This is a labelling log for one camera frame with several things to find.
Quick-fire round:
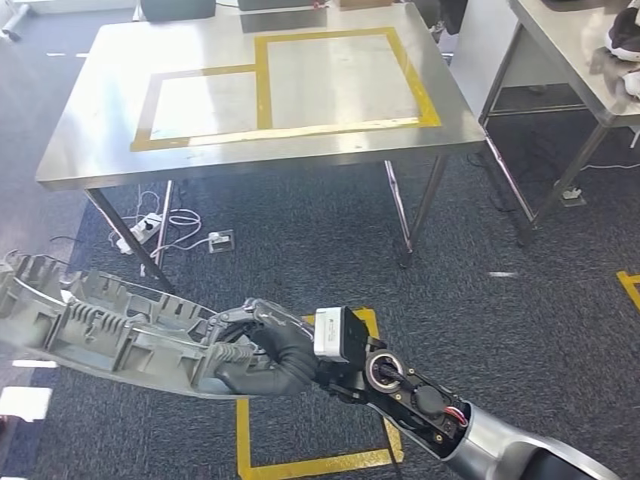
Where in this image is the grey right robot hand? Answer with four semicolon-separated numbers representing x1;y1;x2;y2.
205;298;322;399

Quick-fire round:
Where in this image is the silver plastic wheel hubcap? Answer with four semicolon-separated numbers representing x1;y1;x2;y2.
0;250;321;402

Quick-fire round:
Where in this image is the steel workbench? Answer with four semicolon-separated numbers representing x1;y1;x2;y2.
35;1;487;294

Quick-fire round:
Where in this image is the yellow floor tape square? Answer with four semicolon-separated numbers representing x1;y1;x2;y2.
235;306;405;480
616;270;640;313

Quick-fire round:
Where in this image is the steel floor outlet box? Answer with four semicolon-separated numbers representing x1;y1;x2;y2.
207;229;236;255

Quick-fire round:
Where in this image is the white power strip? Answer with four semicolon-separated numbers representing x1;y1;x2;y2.
115;211;164;257

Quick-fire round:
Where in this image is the white cabinet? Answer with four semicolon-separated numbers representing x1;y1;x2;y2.
447;0;516;121

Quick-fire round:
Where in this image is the floor outlet with white plug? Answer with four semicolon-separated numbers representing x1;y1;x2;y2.
553;185;587;209

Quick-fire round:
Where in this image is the steel table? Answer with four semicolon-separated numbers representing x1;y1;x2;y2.
478;0;640;248

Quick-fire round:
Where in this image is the grey cylinder object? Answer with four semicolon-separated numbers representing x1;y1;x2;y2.
0;3;33;42

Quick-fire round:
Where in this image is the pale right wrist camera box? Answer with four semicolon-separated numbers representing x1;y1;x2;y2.
313;305;374;366

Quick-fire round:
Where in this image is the thin black cable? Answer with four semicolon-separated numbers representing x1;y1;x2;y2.
380;417;404;480

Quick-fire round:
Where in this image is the white cable bundle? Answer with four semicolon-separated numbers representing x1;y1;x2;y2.
107;188;211;280

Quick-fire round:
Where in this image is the yellow workbench tape frame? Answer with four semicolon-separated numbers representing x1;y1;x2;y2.
131;26;442;153

